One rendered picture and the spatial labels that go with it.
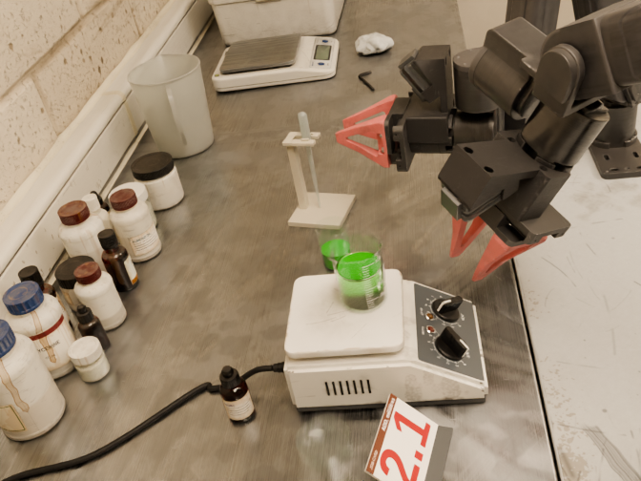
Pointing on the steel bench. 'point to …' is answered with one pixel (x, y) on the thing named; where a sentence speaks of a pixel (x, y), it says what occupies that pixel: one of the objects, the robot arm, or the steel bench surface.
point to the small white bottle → (97, 209)
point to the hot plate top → (341, 321)
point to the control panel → (465, 325)
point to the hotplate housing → (380, 375)
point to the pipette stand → (306, 211)
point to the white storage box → (275, 18)
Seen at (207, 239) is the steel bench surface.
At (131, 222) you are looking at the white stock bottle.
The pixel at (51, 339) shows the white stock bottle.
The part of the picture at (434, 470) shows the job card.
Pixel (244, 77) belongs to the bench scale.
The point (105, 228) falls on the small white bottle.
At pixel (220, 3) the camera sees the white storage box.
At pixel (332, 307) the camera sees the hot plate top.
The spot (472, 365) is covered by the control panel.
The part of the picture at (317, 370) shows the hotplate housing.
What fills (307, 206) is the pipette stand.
